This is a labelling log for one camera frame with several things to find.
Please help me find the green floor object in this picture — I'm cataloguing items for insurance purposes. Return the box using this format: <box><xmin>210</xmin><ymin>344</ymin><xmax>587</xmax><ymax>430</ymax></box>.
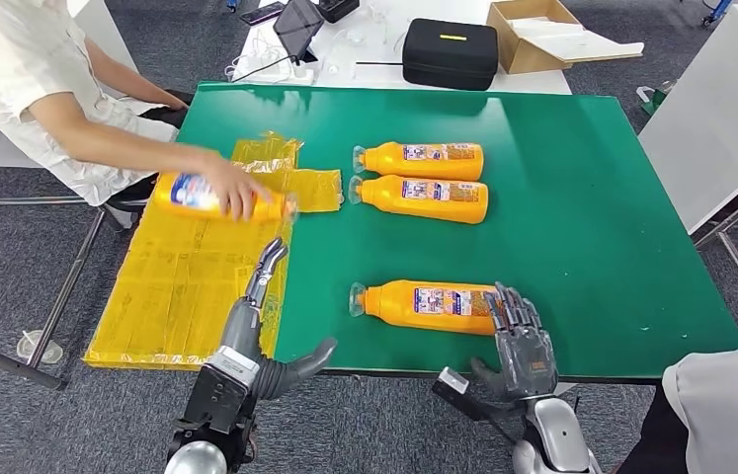
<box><xmin>635</xmin><ymin>79</ymin><xmax>676</xmax><ymax>118</ymax></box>

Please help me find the yellow taped cardboard sheet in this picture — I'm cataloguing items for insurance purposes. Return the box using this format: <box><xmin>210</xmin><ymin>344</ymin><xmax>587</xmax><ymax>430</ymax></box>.
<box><xmin>82</xmin><ymin>132</ymin><xmax>344</xmax><ymax>372</ymax></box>

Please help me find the person's right hand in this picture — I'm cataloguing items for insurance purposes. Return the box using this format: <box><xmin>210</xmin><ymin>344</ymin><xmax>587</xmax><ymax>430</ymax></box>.
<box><xmin>201</xmin><ymin>156</ymin><xmax>273</xmax><ymax>222</ymax></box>

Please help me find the white table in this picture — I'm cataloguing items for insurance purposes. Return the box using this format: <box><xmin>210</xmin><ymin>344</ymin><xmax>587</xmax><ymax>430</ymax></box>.
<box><xmin>232</xmin><ymin>0</ymin><xmax>573</xmax><ymax>96</ymax></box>

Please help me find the small black box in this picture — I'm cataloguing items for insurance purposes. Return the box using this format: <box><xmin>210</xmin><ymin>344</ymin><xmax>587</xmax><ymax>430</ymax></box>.
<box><xmin>317</xmin><ymin>0</ymin><xmax>362</xmax><ymax>25</ymax></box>

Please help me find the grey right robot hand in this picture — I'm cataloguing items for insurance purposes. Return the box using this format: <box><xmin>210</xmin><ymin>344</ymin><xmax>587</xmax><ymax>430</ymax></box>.
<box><xmin>470</xmin><ymin>280</ymin><xmax>559</xmax><ymax>402</ymax></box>

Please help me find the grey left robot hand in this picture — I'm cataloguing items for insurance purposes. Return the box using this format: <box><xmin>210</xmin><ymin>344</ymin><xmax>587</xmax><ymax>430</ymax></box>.
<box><xmin>218</xmin><ymin>237</ymin><xmax>339</xmax><ymax>402</ymax></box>

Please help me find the person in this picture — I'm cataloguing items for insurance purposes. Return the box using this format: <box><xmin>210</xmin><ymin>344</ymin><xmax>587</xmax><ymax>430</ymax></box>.
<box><xmin>0</xmin><ymin>0</ymin><xmax>273</xmax><ymax>222</ymax></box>
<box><xmin>616</xmin><ymin>327</ymin><xmax>738</xmax><ymax>474</ymax></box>

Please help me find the black zip case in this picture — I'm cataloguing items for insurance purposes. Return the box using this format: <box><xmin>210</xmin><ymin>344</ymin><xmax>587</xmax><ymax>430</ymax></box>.
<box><xmin>401</xmin><ymin>18</ymin><xmax>499</xmax><ymax>92</ymax></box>

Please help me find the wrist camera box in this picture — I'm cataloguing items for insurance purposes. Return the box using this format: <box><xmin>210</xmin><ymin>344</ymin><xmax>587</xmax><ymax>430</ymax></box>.
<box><xmin>180</xmin><ymin>345</ymin><xmax>261</xmax><ymax>438</ymax></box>
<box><xmin>432</xmin><ymin>365</ymin><xmax>521</xmax><ymax>434</ymax></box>

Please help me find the black cable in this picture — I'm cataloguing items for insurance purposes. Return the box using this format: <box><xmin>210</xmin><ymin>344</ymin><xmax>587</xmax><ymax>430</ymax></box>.
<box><xmin>232</xmin><ymin>55</ymin><xmax>295</xmax><ymax>85</ymax></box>

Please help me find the orange detergent bottle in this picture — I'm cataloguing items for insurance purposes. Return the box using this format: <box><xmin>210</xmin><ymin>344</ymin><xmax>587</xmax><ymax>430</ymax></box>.
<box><xmin>150</xmin><ymin>171</ymin><xmax>297</xmax><ymax>225</ymax></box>
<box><xmin>349</xmin><ymin>278</ymin><xmax>507</xmax><ymax>338</ymax></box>
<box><xmin>352</xmin><ymin>141</ymin><xmax>485</xmax><ymax>183</ymax></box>
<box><xmin>348</xmin><ymin>174</ymin><xmax>490</xmax><ymax>226</ymax></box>

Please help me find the black tablet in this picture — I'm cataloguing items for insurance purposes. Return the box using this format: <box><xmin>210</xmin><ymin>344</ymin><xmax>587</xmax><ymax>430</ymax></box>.
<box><xmin>273</xmin><ymin>0</ymin><xmax>325</xmax><ymax>65</ymax></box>

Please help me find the brown cardboard box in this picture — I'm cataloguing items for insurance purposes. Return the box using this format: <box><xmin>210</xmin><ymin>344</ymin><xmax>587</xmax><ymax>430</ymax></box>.
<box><xmin>486</xmin><ymin>0</ymin><xmax>583</xmax><ymax>75</ymax></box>

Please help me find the black smartphone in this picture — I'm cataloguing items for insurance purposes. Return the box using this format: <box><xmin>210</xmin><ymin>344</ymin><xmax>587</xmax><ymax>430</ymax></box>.
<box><xmin>240</xmin><ymin>1</ymin><xmax>286</xmax><ymax>28</ymax></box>

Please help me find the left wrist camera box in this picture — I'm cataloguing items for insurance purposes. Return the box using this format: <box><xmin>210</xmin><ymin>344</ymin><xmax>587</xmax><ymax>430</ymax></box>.
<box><xmin>180</xmin><ymin>345</ymin><xmax>261</xmax><ymax>438</ymax></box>

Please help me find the white foam sheet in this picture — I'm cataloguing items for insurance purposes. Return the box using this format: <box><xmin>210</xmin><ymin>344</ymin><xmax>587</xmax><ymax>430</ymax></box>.
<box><xmin>509</xmin><ymin>17</ymin><xmax>646</xmax><ymax>65</ymax></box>

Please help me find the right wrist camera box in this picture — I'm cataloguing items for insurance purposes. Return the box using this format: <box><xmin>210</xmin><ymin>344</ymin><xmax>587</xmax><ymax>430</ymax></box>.
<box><xmin>432</xmin><ymin>365</ymin><xmax>521</xmax><ymax>434</ymax></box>

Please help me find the clear plastic cup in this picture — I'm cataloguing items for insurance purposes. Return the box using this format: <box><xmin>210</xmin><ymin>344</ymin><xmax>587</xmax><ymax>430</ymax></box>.
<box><xmin>16</xmin><ymin>330</ymin><xmax>64</xmax><ymax>365</ymax></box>

